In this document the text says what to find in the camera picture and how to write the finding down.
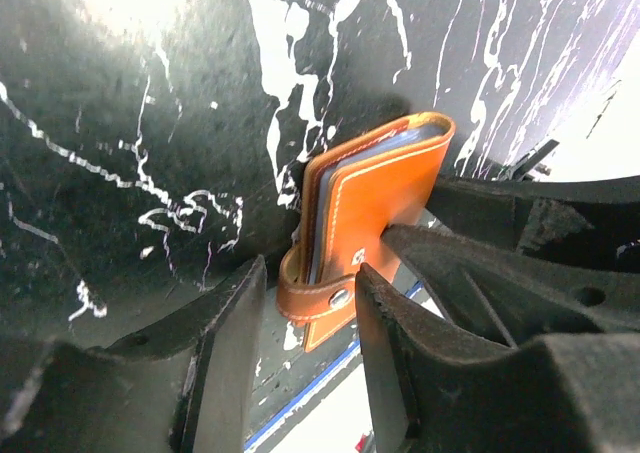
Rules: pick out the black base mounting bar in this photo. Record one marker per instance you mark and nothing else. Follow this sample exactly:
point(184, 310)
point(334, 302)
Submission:
point(307, 402)

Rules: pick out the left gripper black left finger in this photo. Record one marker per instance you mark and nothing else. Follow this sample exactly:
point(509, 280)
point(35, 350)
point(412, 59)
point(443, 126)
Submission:
point(181, 384)

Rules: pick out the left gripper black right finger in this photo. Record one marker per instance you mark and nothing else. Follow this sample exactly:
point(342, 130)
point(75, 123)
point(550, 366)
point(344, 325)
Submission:
point(435, 387)

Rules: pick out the brown leather card holder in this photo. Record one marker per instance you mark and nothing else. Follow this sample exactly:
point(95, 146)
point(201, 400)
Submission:
point(351, 194)

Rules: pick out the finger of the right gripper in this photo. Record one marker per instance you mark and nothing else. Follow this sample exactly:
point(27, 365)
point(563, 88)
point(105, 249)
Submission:
point(508, 298)
point(592, 225)

